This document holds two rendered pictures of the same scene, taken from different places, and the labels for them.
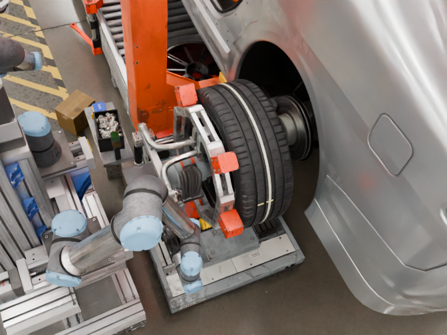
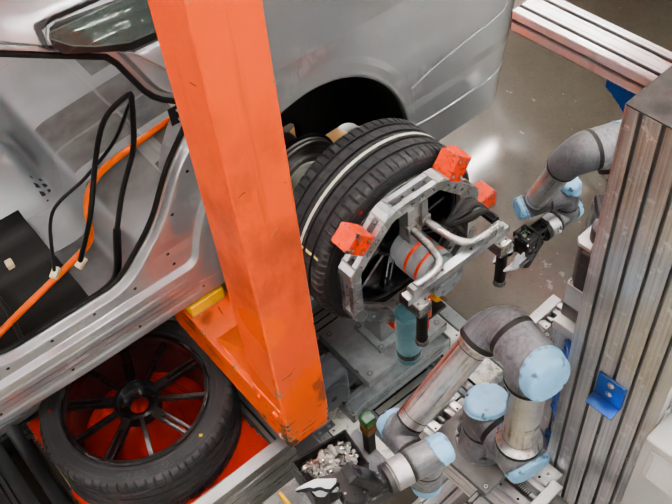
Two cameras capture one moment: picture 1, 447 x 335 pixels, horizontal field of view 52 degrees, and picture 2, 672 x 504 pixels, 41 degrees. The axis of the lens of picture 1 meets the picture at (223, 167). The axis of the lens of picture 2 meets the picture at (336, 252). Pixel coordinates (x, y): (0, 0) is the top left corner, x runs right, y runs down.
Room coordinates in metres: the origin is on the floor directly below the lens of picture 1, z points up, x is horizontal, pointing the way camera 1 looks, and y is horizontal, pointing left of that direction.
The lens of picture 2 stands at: (1.47, 1.94, 3.07)
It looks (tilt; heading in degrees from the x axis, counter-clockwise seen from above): 50 degrees down; 268
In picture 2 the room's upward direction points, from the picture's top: 7 degrees counter-clockwise
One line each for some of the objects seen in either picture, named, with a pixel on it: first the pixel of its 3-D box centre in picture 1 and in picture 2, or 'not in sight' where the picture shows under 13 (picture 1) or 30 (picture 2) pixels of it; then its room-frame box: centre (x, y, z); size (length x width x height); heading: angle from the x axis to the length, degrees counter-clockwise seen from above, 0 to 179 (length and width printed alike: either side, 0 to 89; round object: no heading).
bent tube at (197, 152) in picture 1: (184, 167); (461, 216); (1.02, 0.15, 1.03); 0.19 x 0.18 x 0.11; 123
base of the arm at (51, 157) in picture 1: (41, 147); (483, 431); (1.09, 0.79, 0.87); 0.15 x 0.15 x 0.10
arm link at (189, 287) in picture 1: (189, 276); (565, 213); (0.65, 0.05, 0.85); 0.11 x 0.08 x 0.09; 33
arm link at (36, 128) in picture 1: (33, 129); (487, 412); (1.09, 0.80, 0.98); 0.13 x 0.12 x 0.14; 112
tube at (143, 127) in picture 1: (167, 129); (413, 250); (1.18, 0.26, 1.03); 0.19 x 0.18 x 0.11; 123
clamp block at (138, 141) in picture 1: (144, 137); (415, 301); (1.20, 0.37, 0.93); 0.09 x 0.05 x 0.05; 123
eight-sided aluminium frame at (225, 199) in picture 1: (200, 165); (410, 249); (1.17, 0.10, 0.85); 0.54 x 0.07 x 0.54; 33
